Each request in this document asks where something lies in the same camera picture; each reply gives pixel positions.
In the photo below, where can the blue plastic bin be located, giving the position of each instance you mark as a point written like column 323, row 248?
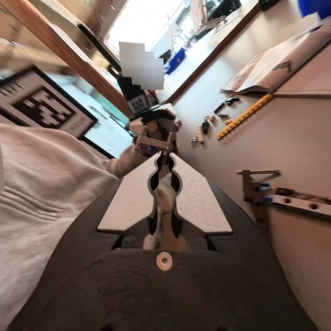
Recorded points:
column 315, row 7
column 177, row 60

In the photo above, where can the flattened brown cardboard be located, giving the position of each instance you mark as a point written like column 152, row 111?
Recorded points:
column 271, row 64

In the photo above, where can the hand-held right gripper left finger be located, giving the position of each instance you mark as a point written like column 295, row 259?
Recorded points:
column 124, row 201

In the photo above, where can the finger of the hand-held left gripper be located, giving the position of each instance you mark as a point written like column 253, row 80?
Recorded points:
column 166, row 110
column 135, row 127

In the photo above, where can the wooden post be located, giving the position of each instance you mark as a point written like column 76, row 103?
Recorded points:
column 77, row 57

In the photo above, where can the person's left hand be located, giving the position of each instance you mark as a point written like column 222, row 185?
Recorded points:
column 173, row 132

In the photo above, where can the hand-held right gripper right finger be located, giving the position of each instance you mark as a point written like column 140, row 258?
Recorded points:
column 201, row 204

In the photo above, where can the long yellow lego beam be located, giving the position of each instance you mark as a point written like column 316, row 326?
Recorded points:
column 245, row 116

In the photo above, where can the scattered small lego pieces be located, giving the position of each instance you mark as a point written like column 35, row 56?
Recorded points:
column 205, row 127

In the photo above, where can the wooden bracket piece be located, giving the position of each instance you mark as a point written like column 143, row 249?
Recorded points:
column 155, row 144

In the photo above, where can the light grey sweatshirt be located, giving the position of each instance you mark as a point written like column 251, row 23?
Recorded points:
column 46, row 196

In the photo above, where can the wooden frame with blue bolts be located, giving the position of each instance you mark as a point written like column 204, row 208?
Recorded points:
column 297, row 203

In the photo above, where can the framed black-and-white marker poster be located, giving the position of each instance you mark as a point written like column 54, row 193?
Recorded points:
column 44, row 103

